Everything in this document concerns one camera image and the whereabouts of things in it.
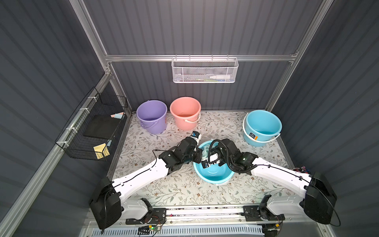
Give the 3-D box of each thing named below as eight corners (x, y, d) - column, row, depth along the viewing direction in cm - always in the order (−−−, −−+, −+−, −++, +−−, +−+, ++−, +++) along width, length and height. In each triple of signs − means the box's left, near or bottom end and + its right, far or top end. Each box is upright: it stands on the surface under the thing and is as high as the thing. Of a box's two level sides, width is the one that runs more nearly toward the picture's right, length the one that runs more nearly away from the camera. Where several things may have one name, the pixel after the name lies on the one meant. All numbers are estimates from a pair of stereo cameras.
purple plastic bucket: (139, 138, 107) (131, 122, 93) (145, 116, 121) (139, 100, 107) (167, 138, 107) (164, 122, 93) (170, 116, 121) (167, 99, 107)
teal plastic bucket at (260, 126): (243, 150, 99) (251, 136, 85) (237, 126, 112) (243, 109, 99) (275, 150, 98) (288, 135, 85) (265, 125, 112) (275, 109, 99)
